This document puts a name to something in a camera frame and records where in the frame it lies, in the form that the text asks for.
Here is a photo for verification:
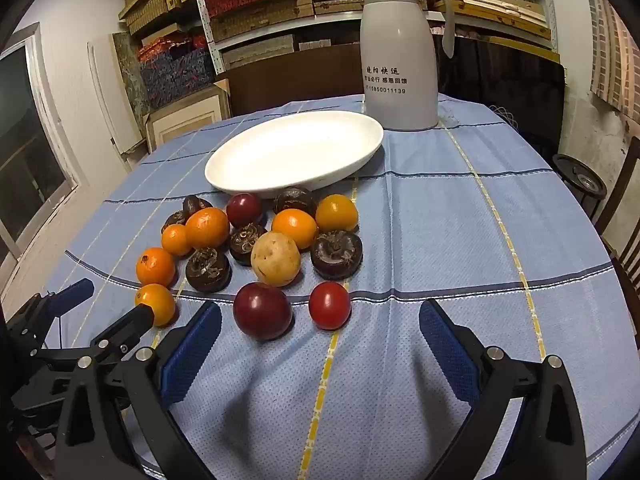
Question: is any white metal shelving rack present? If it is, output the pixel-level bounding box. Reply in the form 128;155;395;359
187;0;558;68

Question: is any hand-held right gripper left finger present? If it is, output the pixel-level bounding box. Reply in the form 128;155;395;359
54;301;223;480

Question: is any light wooden frame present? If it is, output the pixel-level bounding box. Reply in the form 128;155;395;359
142;80;231;153

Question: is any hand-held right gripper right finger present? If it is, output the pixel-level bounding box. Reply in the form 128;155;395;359
419;299;587;480

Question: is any pile of blue-red patterned boxes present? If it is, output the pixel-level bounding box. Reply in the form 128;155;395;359
137;35;216;111

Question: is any dark brown wooden board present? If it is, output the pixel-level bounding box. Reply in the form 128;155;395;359
215;42;363;118

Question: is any small smooth orange fruit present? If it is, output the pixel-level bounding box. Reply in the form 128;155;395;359
271;208;319;251
161;224;193;257

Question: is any large dark red plum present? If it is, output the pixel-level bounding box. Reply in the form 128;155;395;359
233;282;294;342

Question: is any brick-patterned curtain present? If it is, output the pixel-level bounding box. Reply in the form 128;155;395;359
582;0;640;126

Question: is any black round stool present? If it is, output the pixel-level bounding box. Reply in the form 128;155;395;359
551;154;608;221

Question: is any white board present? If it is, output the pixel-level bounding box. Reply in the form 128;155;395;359
87;40;146;161

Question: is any shelf with flat boxes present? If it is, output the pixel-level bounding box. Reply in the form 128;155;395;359
117;0;551;68

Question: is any window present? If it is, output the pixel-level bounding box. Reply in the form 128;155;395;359
0;22;81;261

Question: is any red cherry tomato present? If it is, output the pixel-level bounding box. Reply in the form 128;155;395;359
308;281;352;331

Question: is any white oval plate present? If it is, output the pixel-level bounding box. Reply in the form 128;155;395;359
204;110;385;196

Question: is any dark wooden chair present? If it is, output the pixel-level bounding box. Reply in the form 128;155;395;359
595;137;640;286

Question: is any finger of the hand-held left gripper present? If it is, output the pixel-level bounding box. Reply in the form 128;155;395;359
75;305;157;376
10;278;96;346

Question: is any black panel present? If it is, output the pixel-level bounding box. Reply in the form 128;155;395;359
437;37;568;161

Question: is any small pale yellow potato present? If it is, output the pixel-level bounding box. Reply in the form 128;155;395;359
250;232;302;288

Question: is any orange mandarin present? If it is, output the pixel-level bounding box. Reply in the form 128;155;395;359
136;247;177;288
185;207;231;250

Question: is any white thermos jug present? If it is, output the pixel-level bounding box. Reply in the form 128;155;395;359
356;0;457;132

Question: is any dark water chestnut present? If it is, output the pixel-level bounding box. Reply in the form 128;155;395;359
185;247;232;294
310;230;364;281
273;186;318;218
229;224;268;267
181;194;213;217
161;210;190;233

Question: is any mottled grey panel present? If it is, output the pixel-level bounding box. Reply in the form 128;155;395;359
111;30;151;116

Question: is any small dark red plum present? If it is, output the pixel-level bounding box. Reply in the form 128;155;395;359
226;192;264;228

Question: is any blue checked tablecloth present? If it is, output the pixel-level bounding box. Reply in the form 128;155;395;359
42;94;640;480

